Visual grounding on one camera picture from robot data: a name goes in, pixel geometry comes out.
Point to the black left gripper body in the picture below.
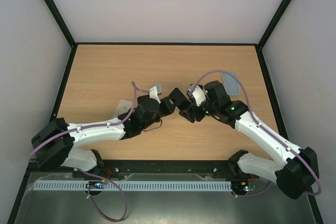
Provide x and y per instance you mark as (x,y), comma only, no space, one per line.
(167,110)

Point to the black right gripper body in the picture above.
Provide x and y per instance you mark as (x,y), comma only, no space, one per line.
(196,112)

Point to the black phone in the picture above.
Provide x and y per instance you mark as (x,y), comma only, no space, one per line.
(179,99)

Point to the light blue phone case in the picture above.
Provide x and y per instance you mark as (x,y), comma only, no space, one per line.
(231,85)

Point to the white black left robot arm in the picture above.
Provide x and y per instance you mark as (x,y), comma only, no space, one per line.
(59,143)

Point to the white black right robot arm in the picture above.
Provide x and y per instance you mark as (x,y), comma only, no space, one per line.
(291,168)

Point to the white phone face down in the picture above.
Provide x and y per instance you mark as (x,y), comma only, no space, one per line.
(123,107)

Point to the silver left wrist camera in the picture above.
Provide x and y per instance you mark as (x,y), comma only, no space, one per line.
(155,91)

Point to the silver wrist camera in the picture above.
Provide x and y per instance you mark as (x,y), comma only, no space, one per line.
(155,91)
(197,93)

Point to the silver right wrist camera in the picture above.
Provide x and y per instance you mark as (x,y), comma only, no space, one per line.
(197,93)

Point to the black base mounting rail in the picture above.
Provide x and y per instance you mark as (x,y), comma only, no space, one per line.
(216,169)

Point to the white slotted cable duct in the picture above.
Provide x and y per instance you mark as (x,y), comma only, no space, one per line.
(77,185)

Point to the black enclosure frame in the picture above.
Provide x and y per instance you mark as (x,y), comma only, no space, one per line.
(34,55)

